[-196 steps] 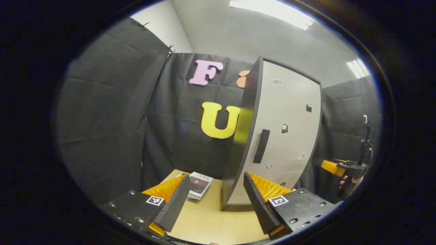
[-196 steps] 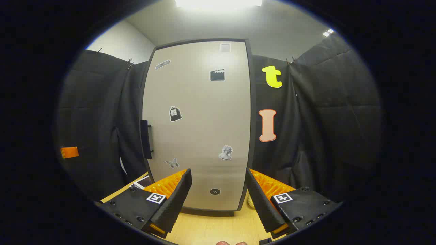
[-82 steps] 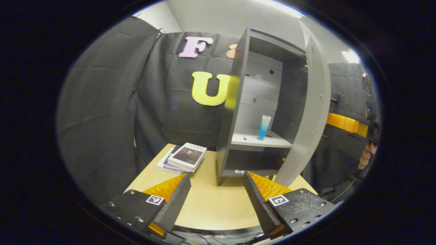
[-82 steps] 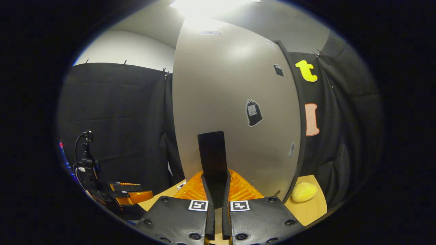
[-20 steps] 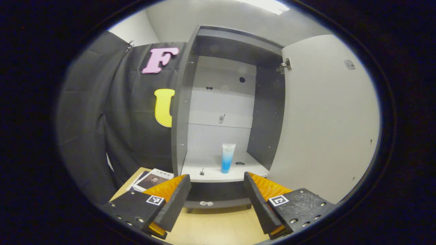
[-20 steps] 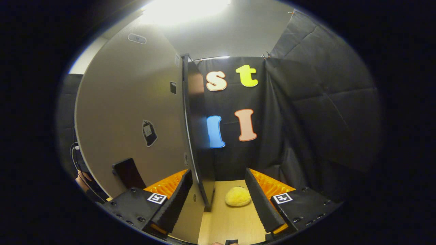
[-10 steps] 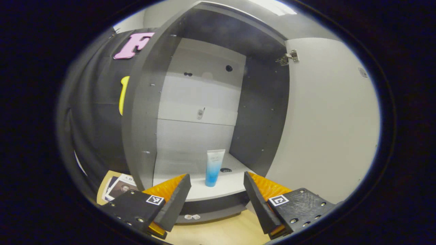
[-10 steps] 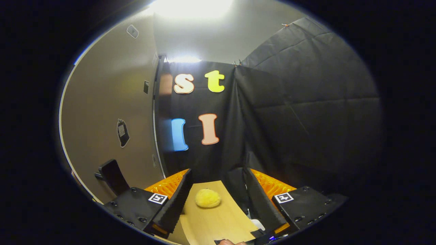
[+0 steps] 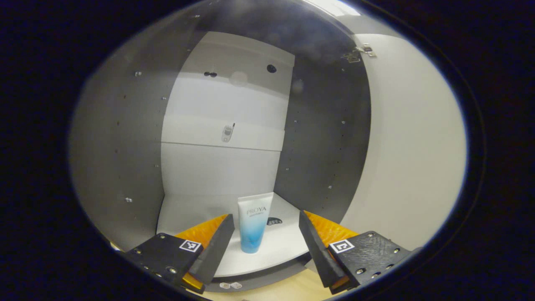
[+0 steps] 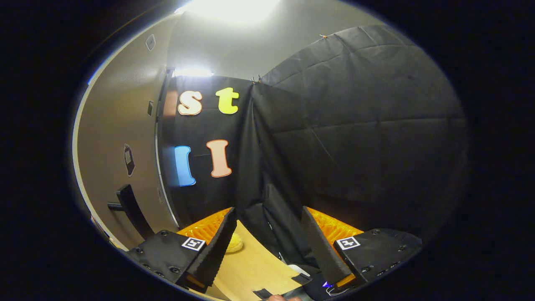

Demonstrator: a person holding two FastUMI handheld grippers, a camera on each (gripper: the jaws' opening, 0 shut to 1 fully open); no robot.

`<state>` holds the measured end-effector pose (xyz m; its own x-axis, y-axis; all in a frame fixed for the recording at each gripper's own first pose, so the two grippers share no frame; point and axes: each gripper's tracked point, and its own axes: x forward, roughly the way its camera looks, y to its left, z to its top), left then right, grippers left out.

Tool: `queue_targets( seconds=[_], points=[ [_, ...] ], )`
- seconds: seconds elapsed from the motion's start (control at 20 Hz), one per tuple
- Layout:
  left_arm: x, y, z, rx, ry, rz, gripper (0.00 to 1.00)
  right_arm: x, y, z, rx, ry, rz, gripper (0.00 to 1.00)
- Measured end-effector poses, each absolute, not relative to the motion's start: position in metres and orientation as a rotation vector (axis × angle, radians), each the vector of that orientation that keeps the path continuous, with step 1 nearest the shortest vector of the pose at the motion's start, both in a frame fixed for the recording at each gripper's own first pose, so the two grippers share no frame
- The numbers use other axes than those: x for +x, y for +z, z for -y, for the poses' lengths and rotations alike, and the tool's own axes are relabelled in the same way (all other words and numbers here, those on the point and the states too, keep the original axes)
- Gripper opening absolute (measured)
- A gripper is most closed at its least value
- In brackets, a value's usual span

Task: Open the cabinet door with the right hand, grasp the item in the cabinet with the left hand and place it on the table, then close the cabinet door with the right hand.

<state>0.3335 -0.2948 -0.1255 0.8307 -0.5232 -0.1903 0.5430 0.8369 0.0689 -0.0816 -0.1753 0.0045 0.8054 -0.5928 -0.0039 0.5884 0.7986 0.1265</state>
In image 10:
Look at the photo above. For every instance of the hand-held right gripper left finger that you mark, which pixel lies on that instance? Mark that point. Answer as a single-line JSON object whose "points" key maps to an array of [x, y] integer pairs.
{"points": [[213, 255]]}

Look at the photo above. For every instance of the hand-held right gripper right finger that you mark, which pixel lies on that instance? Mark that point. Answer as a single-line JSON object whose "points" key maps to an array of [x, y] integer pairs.
{"points": [[319, 251]]}

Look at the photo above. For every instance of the yellow coaster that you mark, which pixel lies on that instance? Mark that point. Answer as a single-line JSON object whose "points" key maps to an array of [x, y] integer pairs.
{"points": [[236, 243]]}

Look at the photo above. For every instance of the black tape strip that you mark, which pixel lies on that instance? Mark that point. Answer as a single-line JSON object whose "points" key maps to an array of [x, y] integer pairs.
{"points": [[262, 293]]}

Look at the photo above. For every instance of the black backdrop cloth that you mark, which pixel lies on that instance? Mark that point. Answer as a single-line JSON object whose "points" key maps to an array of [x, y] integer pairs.
{"points": [[355, 125]]}

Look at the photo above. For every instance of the black binder clip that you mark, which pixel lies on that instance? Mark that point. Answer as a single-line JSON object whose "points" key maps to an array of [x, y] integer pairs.
{"points": [[256, 79]]}

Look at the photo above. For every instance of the long ceiling light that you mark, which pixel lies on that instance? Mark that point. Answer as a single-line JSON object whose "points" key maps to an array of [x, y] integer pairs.
{"points": [[232, 9]]}

